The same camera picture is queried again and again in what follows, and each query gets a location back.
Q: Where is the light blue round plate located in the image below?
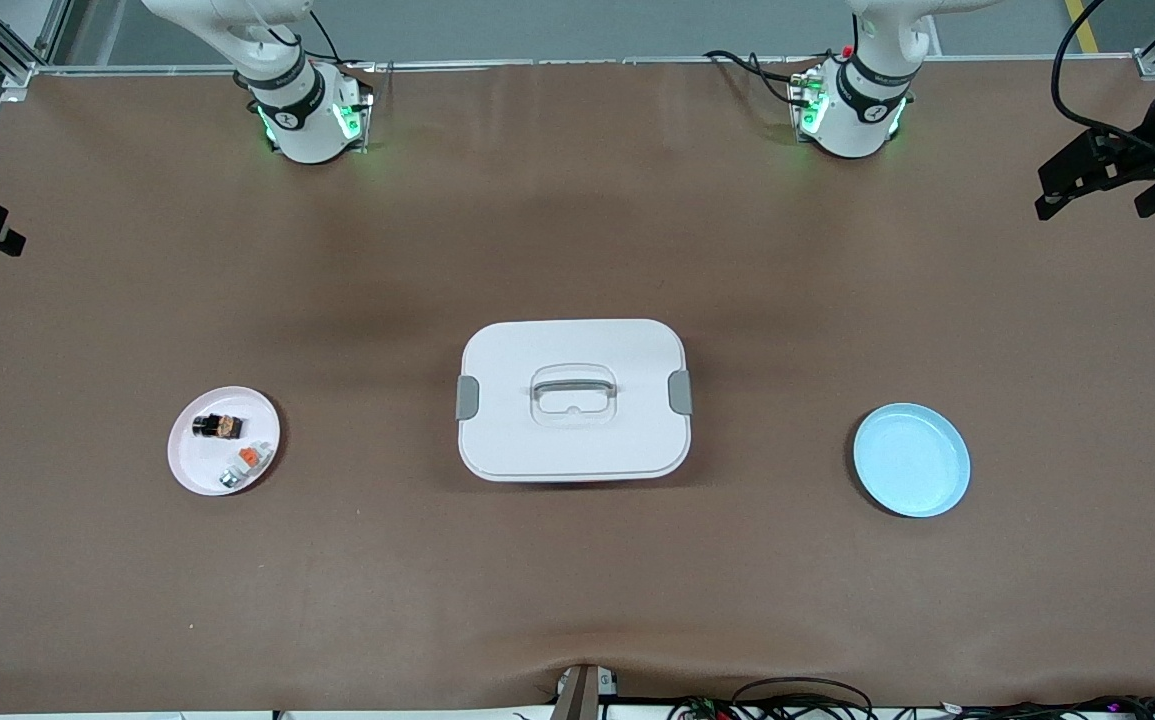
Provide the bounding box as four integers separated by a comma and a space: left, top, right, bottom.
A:
852, 402, 972, 519

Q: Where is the grey camera bracket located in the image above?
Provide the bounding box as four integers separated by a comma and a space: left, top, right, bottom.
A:
549, 663, 620, 720

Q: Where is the black looped cable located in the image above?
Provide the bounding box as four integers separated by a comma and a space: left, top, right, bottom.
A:
732, 676, 875, 720

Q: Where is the aluminium table edge rail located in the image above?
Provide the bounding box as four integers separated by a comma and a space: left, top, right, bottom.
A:
32, 54, 1150, 79

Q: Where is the white lidded storage box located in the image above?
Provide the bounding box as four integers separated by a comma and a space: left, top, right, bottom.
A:
455, 318, 695, 484

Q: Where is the black cable bundle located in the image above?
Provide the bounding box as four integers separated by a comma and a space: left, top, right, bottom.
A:
667, 692, 1155, 720

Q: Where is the brown table mat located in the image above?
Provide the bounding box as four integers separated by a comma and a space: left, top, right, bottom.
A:
0, 58, 1155, 716

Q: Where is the black left base cable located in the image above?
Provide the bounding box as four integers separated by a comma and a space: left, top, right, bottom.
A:
703, 48, 820, 107

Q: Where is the pink round plate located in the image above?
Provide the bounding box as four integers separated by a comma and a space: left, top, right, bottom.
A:
167, 386, 282, 497

